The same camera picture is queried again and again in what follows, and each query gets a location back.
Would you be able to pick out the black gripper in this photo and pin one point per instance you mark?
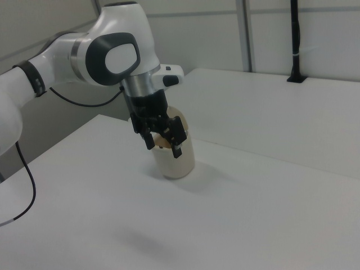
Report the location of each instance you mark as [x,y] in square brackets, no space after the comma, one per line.
[147,109]

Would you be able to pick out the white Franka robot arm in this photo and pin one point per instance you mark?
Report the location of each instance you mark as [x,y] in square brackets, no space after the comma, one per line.
[123,28]

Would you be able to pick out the small cream bin with lid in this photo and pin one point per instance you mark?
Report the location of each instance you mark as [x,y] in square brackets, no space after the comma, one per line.
[177,168]

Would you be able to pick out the black clamp-mounted pole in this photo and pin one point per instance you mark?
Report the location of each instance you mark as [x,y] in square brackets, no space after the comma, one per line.
[295,42]

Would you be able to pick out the grey partition post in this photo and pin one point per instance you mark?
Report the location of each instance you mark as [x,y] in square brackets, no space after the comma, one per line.
[246,36]

